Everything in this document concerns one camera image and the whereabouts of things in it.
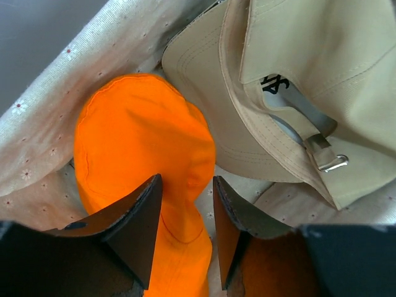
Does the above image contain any wicker basket with liner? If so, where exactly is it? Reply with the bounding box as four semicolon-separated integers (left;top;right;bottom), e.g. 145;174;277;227
0;0;396;236

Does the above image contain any orange cap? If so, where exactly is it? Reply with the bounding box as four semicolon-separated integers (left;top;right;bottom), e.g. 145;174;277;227
74;74;215;296

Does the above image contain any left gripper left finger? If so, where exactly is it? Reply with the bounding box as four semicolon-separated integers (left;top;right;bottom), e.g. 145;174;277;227
1;174;163;296

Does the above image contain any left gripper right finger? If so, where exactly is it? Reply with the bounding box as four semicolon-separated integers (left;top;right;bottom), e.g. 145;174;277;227
213;176;395;296

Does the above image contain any beige cap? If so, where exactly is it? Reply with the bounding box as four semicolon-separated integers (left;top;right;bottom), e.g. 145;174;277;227
162;1;395;209

